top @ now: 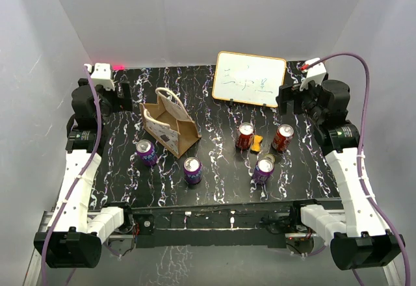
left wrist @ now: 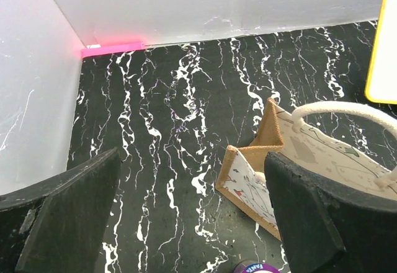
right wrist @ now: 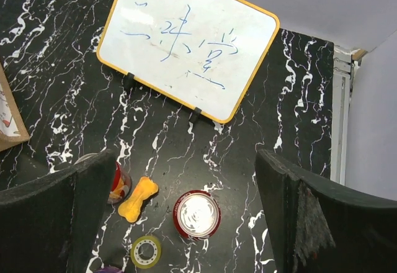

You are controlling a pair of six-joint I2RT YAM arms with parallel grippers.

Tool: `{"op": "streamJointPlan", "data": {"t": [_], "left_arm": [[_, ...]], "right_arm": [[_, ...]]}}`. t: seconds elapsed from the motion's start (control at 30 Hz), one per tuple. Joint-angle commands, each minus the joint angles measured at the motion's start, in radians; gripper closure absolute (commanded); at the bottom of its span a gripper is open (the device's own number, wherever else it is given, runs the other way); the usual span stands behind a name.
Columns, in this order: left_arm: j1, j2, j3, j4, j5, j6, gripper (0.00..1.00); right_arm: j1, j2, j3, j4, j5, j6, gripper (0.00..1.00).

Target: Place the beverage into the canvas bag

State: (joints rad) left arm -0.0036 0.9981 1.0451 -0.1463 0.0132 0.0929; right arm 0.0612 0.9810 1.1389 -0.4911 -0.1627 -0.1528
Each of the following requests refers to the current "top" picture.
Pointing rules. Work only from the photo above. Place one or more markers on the purple soda can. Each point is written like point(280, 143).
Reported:
point(192, 170)
point(263, 170)
point(146, 152)

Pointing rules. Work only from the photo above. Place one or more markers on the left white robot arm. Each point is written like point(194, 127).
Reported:
point(72, 238)

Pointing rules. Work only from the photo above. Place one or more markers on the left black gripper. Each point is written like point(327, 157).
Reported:
point(121, 103)

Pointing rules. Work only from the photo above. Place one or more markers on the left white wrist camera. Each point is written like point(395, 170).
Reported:
point(101, 74)

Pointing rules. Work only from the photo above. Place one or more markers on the red cola can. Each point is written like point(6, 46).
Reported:
point(283, 138)
point(245, 134)

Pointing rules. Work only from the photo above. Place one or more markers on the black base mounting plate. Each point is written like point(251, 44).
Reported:
point(243, 224)

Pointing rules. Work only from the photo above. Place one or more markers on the small whiteboard orange frame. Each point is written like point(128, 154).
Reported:
point(248, 79)

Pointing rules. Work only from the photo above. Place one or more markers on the pink red tape strip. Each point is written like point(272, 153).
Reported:
point(118, 67)

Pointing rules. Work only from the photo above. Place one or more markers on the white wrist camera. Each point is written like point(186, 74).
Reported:
point(101, 74)
point(314, 74)

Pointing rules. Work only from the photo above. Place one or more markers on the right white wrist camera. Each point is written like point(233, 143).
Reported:
point(314, 74)

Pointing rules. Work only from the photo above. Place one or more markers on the yellow tape roll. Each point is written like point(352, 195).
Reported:
point(270, 157)

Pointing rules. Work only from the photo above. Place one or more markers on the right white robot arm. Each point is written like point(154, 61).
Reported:
point(362, 239)

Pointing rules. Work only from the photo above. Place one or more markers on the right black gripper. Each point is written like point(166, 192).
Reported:
point(290, 93)

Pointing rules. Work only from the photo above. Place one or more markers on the orange dog bone toy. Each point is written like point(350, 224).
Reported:
point(256, 144)

